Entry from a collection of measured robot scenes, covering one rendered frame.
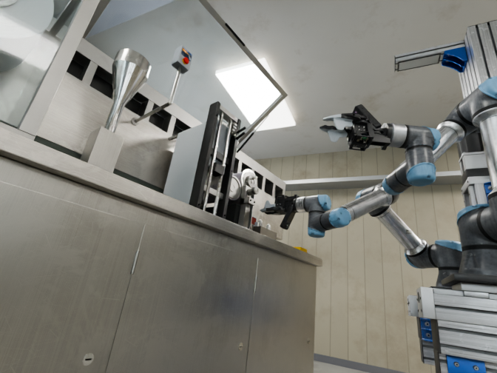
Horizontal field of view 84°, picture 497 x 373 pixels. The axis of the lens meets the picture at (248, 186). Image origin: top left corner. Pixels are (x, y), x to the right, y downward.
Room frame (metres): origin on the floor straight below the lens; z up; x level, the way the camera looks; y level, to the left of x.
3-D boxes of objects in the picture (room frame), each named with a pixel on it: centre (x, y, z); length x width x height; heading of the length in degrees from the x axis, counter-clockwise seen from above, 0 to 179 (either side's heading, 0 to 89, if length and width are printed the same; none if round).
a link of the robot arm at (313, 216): (1.18, -0.33, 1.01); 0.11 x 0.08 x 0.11; 20
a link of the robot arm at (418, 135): (0.74, -0.52, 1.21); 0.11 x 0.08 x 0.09; 89
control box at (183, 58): (1.00, 0.38, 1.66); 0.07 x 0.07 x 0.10; 50
